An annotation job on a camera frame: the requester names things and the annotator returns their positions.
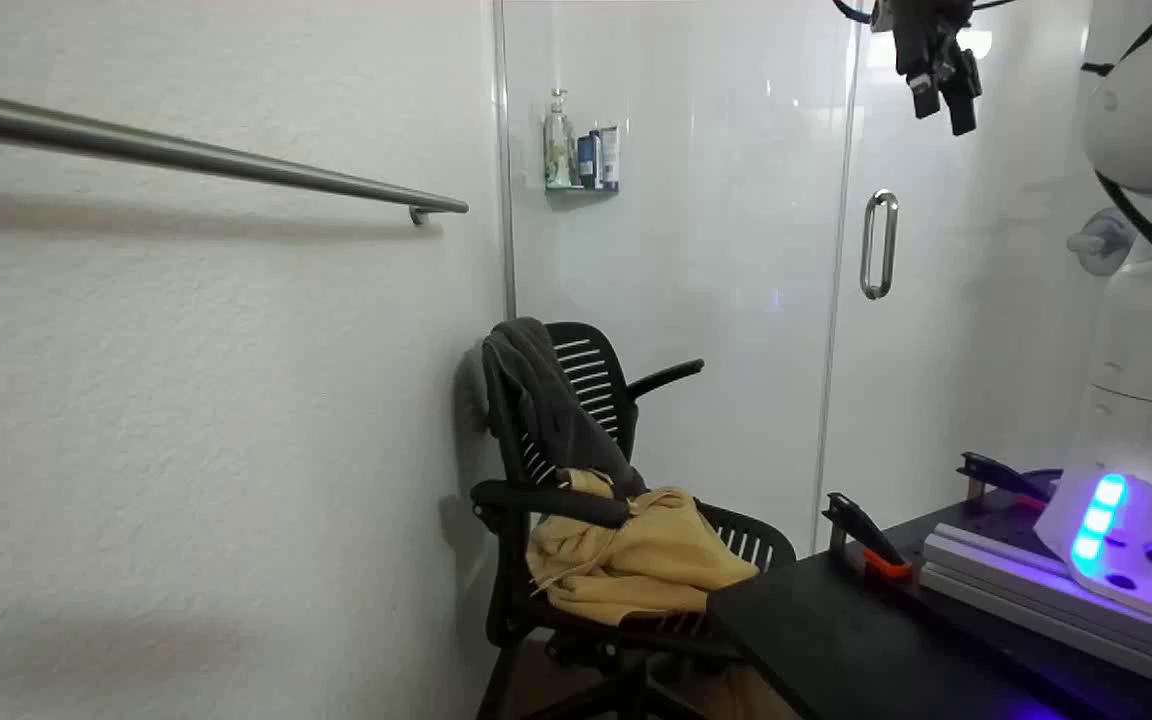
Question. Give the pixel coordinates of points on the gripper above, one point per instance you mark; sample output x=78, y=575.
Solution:
x=921, y=35

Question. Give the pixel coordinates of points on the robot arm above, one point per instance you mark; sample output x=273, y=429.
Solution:
x=1151, y=340

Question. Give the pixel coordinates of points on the glass shower door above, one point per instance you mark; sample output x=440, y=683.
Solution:
x=936, y=400

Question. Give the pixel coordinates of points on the white tube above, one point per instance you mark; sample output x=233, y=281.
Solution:
x=609, y=155

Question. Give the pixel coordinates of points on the blue bottle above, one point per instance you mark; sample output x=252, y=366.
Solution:
x=587, y=160

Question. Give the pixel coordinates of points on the glass shower shelf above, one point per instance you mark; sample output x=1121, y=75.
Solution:
x=581, y=189

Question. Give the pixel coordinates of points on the black orange clamp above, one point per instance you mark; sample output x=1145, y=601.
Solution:
x=866, y=540
x=1001, y=475

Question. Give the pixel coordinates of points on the clear pump bottle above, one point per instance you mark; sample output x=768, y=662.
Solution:
x=558, y=150

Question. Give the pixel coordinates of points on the black office chair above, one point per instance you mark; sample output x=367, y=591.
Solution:
x=581, y=385

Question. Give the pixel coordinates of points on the grey cloth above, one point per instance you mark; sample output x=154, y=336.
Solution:
x=541, y=400

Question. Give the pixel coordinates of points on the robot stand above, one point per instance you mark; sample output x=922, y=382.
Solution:
x=866, y=640

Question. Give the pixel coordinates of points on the yellow cloth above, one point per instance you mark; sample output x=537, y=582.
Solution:
x=656, y=570

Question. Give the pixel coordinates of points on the metal towel bar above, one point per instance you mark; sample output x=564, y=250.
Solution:
x=196, y=155

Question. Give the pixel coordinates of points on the glass shower enclosure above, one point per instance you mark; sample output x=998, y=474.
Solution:
x=696, y=280

